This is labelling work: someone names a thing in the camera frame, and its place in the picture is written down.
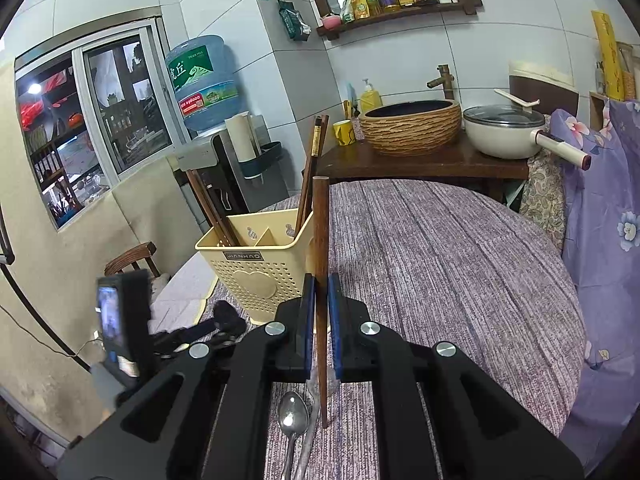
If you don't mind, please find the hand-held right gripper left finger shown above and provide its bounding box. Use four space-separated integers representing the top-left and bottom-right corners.
57 274 317 480

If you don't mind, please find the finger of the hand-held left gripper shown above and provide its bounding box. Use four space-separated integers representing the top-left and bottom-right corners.
151 301 247 359

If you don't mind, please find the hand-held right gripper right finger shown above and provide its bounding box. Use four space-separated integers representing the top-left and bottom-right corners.
328 274 585 480

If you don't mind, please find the cream perforated utensil holder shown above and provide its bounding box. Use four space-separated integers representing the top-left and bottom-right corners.
195 210 321 325

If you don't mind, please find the brown wooden chair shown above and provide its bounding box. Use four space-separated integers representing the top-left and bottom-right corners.
104 241 161 282

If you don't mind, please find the silver metal spoon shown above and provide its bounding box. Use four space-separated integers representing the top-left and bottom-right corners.
277 391 309 480

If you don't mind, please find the purple striped tablecloth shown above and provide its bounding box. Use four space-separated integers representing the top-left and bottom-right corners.
200 180 591 480

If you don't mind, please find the silver metal utensil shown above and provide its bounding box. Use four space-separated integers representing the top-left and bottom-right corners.
299 371 322 480

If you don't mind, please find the teal cup tray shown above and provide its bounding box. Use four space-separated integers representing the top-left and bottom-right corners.
239 141 283 180

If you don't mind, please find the grey water dispenser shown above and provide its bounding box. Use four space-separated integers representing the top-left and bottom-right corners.
167 127 291 228

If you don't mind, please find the dark wooden vanity cabinet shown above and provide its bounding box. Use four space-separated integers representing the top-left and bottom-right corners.
302 130 531 207

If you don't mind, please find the yellow mug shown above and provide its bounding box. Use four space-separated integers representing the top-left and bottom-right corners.
333 120 356 147

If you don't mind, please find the white paper cup tube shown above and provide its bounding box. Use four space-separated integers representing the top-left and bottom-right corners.
225 111 261 163

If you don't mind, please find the sliding glass window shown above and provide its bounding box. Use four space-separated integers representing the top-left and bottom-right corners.
15 20 193 232

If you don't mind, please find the woven pattern sink basin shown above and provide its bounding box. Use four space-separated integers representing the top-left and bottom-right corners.
358 99 462 157

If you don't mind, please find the yellow soap pump bottle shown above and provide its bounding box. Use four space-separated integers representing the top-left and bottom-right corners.
360 78 383 113

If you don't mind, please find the blue water jug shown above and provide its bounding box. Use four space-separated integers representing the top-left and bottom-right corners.
165 35 248 133

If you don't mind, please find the paisley patterned cloth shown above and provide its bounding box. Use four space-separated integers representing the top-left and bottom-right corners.
520 115 568 252

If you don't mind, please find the white cooking pot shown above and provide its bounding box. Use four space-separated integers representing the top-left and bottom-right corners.
462 104 592 171

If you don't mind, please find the bronze faucet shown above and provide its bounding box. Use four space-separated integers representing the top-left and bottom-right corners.
426 64 456 101

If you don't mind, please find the glass pot lid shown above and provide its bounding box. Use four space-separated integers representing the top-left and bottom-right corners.
463 104 546 129

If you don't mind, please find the purple floral blanket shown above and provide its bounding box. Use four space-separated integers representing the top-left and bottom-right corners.
550 100 640 472

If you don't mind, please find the white ladle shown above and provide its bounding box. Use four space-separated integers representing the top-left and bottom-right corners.
494 88 542 111

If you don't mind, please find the green packet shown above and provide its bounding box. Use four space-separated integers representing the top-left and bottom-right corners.
277 0 312 42

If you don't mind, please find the dark wooden mirror shelf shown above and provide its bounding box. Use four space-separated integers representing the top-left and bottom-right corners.
292 0 483 42

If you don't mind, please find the brown cream-topped chair back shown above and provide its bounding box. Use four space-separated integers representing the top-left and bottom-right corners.
508 60 580 117

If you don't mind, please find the yellow snack packet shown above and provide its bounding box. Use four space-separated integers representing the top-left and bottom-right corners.
341 0 370 23

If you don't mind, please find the wooden box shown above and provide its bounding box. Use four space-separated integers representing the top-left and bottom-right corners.
589 91 610 131

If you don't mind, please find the yellow long box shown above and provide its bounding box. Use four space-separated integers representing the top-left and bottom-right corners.
591 10 626 102

